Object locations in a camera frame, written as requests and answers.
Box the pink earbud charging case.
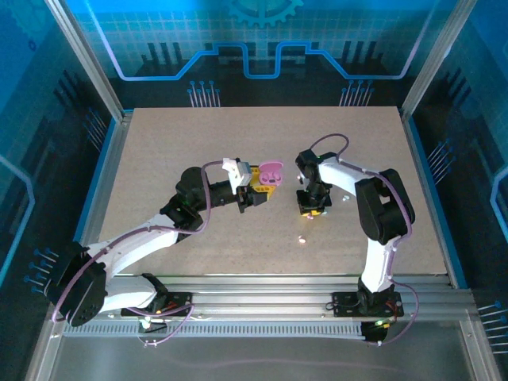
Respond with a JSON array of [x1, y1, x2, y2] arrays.
[[257, 160, 286, 187]]

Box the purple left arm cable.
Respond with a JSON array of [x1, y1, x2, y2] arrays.
[[52, 160, 229, 348]]

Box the aluminium table side rail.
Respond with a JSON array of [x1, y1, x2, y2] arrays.
[[398, 109, 457, 287], [73, 110, 134, 249]]

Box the aluminium front mounting rail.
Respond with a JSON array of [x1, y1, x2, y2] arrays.
[[106, 272, 477, 325]]

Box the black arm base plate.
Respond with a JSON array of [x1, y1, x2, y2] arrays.
[[332, 291, 404, 318], [120, 291, 195, 318]]

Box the grey slotted cable duct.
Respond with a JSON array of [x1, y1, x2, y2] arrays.
[[62, 321, 366, 339]]

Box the aluminium frame post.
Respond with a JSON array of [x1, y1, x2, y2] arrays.
[[399, 0, 472, 122], [44, 0, 125, 122]]

